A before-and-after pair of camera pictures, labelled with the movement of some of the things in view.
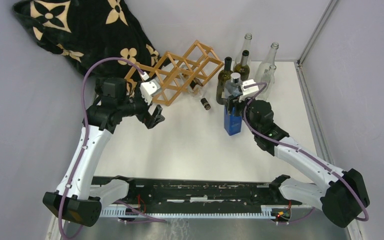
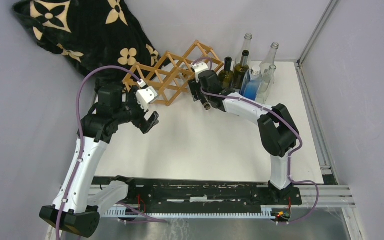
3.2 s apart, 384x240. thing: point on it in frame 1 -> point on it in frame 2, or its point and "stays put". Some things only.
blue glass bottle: (233, 123) -> (251, 83)
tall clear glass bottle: (269, 60) stays put
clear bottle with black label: (246, 46) stays put
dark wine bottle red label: (223, 76) stays put
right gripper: (235, 102) -> (194, 88)
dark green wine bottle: (243, 68) stays put
